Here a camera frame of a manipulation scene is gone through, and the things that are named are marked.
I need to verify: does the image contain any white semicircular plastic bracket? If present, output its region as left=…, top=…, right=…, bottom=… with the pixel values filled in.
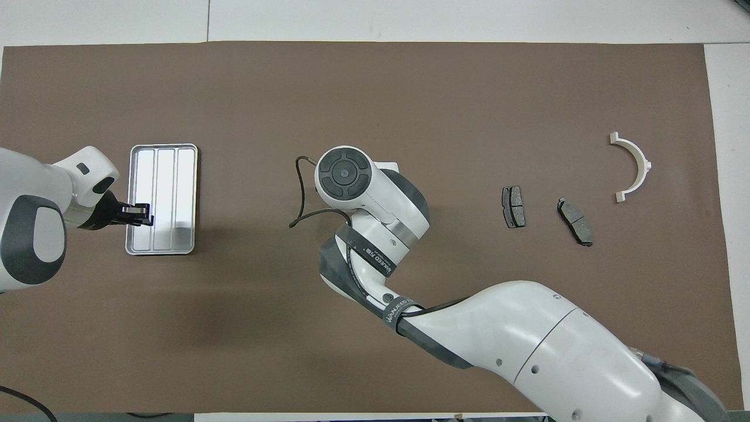
left=609, top=132, right=652, bottom=203

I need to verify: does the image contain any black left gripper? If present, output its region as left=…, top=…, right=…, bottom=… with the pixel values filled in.
left=78, top=192, right=155, bottom=231

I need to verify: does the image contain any brown table mat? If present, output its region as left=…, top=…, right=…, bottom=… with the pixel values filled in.
left=0, top=41, right=745, bottom=414

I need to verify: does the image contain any long dark grey brake pad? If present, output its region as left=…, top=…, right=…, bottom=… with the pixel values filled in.
left=557, top=198, right=594, bottom=247

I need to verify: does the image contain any short dark grey brake pad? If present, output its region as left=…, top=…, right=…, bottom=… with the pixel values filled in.
left=502, top=185, right=526, bottom=229

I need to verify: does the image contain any silver metal tray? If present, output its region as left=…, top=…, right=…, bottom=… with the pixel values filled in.
left=125, top=143, right=199, bottom=256

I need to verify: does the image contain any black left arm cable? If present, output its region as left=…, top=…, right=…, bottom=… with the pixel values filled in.
left=0, top=385, right=59, bottom=422

